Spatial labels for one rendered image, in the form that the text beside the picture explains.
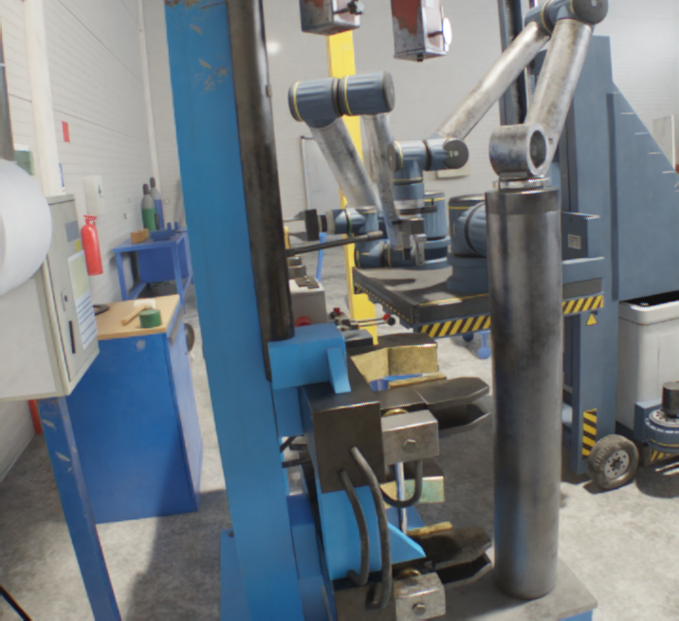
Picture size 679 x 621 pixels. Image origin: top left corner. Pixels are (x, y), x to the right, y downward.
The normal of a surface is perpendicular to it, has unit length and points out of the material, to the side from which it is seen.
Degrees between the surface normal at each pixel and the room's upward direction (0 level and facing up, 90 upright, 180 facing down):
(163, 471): 90
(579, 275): 90
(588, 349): 90
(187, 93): 90
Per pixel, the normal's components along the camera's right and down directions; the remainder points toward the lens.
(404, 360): -0.06, 0.18
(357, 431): 0.20, 0.15
